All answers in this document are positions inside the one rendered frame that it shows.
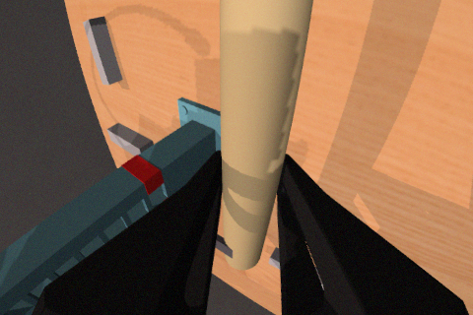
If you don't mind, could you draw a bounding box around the tan long rod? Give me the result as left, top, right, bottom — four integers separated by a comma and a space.
215, 0, 313, 271

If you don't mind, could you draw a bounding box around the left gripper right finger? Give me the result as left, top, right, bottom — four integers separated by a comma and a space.
277, 154, 469, 315

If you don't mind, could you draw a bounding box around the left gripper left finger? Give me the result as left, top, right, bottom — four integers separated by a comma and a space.
32, 151, 223, 315

